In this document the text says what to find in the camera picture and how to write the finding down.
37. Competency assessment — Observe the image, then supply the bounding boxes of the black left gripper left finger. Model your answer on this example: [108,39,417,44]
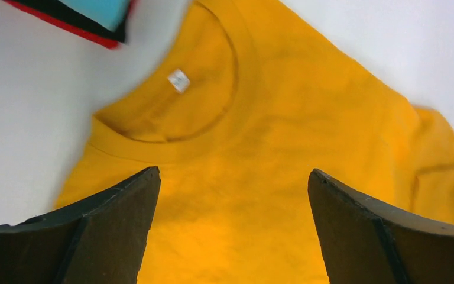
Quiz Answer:
[0,166,161,283]

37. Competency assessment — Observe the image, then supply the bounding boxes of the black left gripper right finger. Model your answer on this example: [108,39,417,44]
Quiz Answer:
[308,169,454,283]

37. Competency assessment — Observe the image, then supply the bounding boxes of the yellow t-shirt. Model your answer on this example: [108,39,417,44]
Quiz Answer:
[56,1,454,283]

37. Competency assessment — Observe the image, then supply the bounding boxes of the cyan folded t-shirt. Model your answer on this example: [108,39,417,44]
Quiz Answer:
[60,0,131,31]

